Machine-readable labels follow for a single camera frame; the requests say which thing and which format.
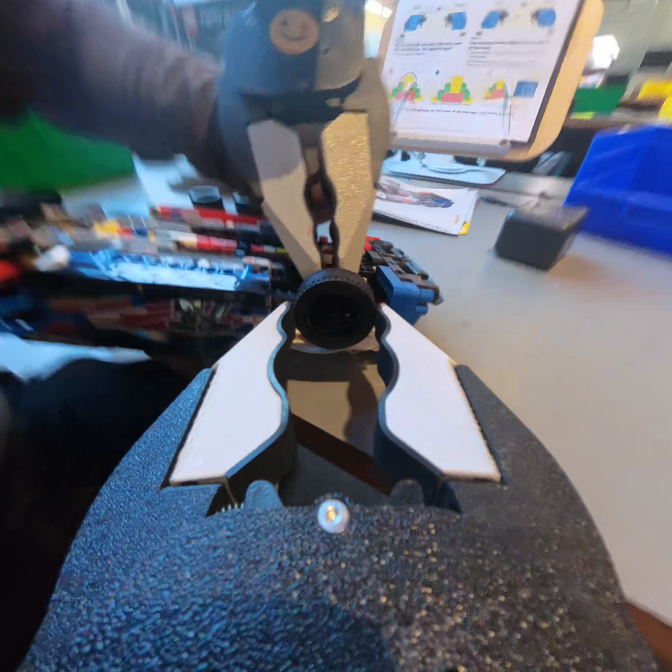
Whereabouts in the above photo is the blue plastic bin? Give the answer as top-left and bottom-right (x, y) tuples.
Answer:
(564, 126), (672, 253)

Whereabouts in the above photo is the toy brick car chassis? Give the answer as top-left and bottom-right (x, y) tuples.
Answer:
(0, 202), (444, 347)

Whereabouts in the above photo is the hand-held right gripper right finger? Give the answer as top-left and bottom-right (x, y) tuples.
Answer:
(376, 303), (502, 483)

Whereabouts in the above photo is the person's left forearm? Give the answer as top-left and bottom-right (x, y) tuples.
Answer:
(0, 0), (232, 174)

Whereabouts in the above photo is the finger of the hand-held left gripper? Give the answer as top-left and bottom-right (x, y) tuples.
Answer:
(321, 111), (376, 270)
(247, 120), (322, 281)

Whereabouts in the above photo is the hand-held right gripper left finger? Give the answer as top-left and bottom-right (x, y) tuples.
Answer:
(168, 303), (292, 485)

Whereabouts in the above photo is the open instruction booklet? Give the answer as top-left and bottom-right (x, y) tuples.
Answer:
(372, 176), (480, 235)

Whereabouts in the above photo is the yellow plastic bin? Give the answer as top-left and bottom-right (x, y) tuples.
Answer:
(638, 79), (672, 119)

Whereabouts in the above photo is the dark grey power adapter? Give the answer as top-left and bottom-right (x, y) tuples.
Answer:
(495, 205), (589, 271)

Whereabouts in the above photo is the green plastic bin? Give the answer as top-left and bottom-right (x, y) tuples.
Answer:
(572, 84), (628, 119)
(0, 113), (136, 191)

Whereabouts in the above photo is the pale wooden display board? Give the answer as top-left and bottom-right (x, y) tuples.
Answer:
(391, 0), (604, 161)

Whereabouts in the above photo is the black toy car wheel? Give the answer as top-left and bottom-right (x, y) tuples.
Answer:
(293, 268), (378, 350)

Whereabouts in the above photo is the person's dark brown clothing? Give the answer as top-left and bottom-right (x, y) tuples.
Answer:
(0, 357), (211, 672)

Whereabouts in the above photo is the grey desk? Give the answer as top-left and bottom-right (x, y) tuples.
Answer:
(0, 157), (672, 652)

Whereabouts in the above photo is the white stand base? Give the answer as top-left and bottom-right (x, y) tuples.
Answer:
(382, 152), (507, 186)

